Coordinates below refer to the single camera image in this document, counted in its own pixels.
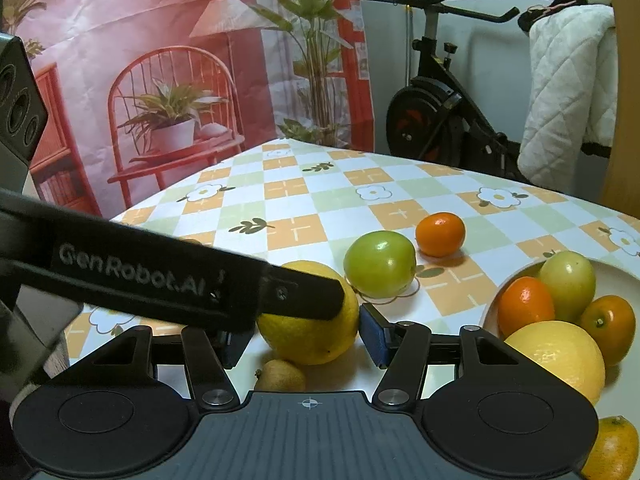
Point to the small yellow-brown fruit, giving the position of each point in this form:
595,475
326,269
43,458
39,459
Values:
280,377

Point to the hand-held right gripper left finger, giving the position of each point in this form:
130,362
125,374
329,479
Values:
234,350

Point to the beige round plate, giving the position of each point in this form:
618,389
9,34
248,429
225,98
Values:
617,285

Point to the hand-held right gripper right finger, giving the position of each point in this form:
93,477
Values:
372,335

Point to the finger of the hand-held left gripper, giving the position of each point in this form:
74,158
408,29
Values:
305,292

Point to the small orange mandarin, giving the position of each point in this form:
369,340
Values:
525,305
440,234
607,327

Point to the yellow-orange mandarin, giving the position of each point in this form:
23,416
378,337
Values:
607,447

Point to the white rounded panel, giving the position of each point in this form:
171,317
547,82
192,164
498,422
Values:
500,85

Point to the printed backdrop cloth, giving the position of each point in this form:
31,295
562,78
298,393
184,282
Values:
150,35

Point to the green jujube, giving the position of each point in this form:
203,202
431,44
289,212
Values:
380,262
567,280

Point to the yellow lemon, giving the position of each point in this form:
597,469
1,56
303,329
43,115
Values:
555,355
305,340

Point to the black exercise bike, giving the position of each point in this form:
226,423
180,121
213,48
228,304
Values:
425,115

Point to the round wooden board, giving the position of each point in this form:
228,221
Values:
627,110

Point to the checkered floral tablecloth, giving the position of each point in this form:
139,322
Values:
300,195

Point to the white quilted jacket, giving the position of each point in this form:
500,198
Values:
565,85

